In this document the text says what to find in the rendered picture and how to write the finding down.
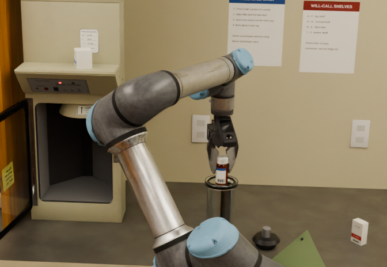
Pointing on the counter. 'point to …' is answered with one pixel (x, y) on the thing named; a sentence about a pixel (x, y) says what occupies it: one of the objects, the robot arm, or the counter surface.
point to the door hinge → (32, 151)
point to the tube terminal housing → (70, 213)
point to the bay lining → (67, 149)
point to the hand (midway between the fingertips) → (222, 170)
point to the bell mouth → (75, 110)
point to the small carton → (83, 58)
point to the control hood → (33, 71)
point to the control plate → (58, 85)
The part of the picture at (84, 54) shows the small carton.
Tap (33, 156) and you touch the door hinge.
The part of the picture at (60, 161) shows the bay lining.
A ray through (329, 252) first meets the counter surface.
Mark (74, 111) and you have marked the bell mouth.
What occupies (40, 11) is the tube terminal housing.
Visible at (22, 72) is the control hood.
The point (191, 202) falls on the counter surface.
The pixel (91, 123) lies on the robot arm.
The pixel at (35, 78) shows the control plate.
